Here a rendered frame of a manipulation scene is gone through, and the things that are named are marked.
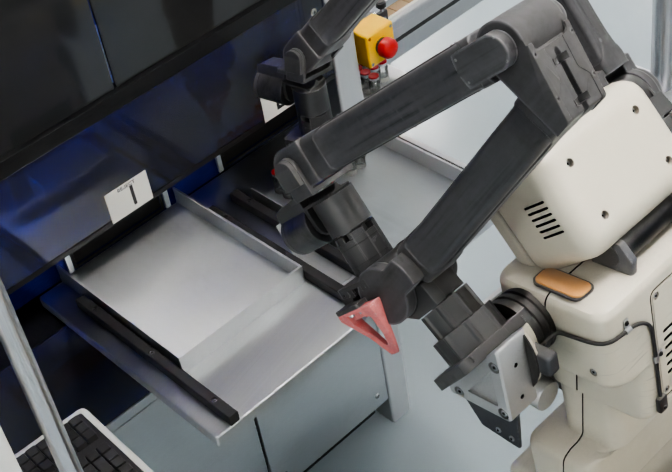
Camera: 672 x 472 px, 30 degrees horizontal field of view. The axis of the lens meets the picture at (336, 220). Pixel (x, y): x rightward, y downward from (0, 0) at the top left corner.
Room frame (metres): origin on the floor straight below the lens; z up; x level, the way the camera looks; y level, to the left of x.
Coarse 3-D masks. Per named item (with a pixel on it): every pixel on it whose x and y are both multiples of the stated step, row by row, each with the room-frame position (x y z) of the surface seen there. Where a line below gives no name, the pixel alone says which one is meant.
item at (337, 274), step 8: (280, 224) 1.61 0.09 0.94; (280, 232) 1.60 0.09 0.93; (296, 256) 1.57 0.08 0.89; (304, 256) 1.58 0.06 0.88; (312, 256) 1.57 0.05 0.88; (312, 264) 1.55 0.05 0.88; (320, 264) 1.55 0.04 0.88; (328, 264) 1.55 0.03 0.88; (328, 272) 1.53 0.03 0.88; (336, 272) 1.52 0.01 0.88; (344, 272) 1.52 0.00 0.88; (336, 280) 1.51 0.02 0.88; (344, 280) 1.50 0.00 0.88
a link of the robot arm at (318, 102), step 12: (288, 84) 1.71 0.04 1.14; (300, 84) 1.70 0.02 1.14; (312, 84) 1.69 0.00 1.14; (324, 84) 1.69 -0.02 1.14; (288, 96) 1.71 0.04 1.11; (300, 96) 1.68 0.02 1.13; (312, 96) 1.68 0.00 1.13; (324, 96) 1.69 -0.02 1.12; (300, 108) 1.68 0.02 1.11; (312, 108) 1.68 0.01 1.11; (324, 108) 1.68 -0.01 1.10
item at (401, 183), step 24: (384, 144) 1.84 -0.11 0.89; (408, 144) 1.79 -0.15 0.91; (384, 168) 1.77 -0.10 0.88; (408, 168) 1.76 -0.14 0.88; (432, 168) 1.74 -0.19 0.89; (456, 168) 1.70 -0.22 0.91; (360, 192) 1.72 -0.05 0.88; (384, 192) 1.71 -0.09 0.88; (408, 192) 1.69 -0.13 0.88; (432, 192) 1.68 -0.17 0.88; (384, 216) 1.64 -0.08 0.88; (408, 216) 1.63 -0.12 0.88
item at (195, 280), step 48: (144, 240) 1.70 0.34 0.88; (192, 240) 1.67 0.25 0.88; (240, 240) 1.64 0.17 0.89; (96, 288) 1.59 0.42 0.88; (144, 288) 1.57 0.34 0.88; (192, 288) 1.55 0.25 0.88; (240, 288) 1.53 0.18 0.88; (288, 288) 1.50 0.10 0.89; (144, 336) 1.43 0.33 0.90; (192, 336) 1.44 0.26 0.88
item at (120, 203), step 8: (136, 176) 1.66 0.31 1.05; (144, 176) 1.67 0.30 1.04; (128, 184) 1.65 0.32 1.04; (136, 184) 1.66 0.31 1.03; (144, 184) 1.67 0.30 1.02; (112, 192) 1.63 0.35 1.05; (120, 192) 1.64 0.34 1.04; (128, 192) 1.65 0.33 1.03; (136, 192) 1.65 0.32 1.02; (144, 192) 1.66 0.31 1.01; (112, 200) 1.63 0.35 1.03; (120, 200) 1.63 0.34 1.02; (128, 200) 1.64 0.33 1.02; (144, 200) 1.66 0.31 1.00; (112, 208) 1.62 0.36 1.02; (120, 208) 1.63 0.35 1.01; (128, 208) 1.64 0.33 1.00; (136, 208) 1.65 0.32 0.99; (112, 216) 1.62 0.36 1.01; (120, 216) 1.63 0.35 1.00
